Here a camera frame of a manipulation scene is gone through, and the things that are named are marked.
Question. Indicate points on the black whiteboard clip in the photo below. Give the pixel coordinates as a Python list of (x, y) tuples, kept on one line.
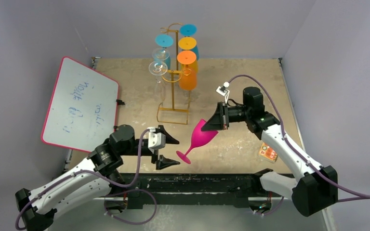
[(120, 102)]

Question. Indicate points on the orange patterned card box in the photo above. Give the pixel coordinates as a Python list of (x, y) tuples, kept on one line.
[(267, 153)]

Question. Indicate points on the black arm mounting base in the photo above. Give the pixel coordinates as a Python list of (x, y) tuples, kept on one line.
[(237, 190)]

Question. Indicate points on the yellow plastic wine glass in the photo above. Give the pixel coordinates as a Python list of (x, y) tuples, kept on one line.
[(190, 44)]

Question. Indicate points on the clear wine glass rear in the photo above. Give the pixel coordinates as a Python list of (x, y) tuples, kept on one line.
[(161, 54)]

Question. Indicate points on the magenta plastic wine glass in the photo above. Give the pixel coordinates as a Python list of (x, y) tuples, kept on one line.
[(198, 139)]

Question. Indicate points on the orange plastic wine glass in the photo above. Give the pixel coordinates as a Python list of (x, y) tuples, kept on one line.
[(188, 76)]

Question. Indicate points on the clear wine glass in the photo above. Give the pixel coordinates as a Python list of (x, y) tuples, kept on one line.
[(161, 54), (159, 69)]

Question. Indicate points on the pink framed whiteboard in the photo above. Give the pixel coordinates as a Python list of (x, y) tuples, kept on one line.
[(83, 108)]

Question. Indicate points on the clear wine glass front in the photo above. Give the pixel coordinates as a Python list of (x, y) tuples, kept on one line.
[(159, 69)]

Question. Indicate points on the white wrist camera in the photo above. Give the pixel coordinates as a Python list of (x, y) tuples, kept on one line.
[(156, 138), (224, 91)]

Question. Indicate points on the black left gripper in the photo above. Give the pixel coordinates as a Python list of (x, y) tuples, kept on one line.
[(163, 161)]

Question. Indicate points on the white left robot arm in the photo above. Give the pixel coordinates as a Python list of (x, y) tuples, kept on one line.
[(95, 176)]

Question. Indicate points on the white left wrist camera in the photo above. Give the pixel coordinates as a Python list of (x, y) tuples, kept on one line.
[(156, 138)]

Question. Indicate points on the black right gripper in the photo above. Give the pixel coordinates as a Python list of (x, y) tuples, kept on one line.
[(224, 115)]

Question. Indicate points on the gold wire glass rack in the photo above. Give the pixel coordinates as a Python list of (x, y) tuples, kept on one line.
[(174, 78)]

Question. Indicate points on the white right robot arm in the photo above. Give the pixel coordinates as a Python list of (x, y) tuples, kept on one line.
[(312, 187)]

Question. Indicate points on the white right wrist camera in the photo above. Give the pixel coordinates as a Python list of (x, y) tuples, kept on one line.
[(224, 91)]

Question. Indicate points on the blue wine glass row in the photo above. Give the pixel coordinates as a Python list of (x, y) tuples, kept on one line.
[(164, 41), (188, 30)]

